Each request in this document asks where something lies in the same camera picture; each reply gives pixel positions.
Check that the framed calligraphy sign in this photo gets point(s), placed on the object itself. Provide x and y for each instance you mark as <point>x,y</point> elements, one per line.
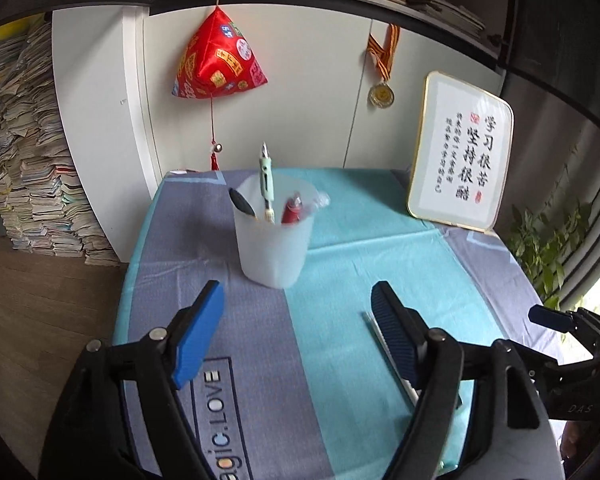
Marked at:
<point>460,155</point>

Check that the blue grey tablecloth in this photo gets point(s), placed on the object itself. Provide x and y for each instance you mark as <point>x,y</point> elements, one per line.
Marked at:
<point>330,260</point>

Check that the medal with orange ribbon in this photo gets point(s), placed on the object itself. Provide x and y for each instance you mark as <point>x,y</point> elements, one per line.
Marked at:
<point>382,94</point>

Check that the white pen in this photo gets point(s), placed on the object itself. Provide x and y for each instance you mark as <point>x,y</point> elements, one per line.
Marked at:
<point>372,325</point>

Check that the stack of flat books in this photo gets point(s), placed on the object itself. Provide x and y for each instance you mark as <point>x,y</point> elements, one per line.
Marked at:
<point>450,15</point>

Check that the stacks of paper booklets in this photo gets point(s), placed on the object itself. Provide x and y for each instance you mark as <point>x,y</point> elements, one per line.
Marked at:
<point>30,160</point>

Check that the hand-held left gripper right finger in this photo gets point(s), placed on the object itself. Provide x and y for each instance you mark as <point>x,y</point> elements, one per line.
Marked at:
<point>395,335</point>

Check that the green pen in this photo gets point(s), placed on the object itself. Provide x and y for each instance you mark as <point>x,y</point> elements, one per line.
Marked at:
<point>266,180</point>

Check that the red pyramid hanging ornament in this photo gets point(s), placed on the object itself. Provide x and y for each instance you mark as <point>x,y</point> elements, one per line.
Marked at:
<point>217,60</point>

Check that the green leafy plant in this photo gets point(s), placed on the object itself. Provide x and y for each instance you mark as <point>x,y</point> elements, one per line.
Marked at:
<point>545,245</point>

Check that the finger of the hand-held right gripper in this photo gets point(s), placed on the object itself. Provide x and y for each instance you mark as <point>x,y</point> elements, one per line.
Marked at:
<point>547,316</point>
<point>565,367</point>

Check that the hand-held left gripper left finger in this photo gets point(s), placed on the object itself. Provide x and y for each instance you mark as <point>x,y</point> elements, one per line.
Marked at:
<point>200,330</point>

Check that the red gel pen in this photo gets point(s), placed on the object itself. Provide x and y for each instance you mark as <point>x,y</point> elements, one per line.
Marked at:
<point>292,208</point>

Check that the red black marker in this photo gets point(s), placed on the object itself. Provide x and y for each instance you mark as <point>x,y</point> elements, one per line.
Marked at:
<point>241,201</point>

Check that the translucent plastic cup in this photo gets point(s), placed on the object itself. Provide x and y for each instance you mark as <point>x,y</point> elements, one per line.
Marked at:
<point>272,250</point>

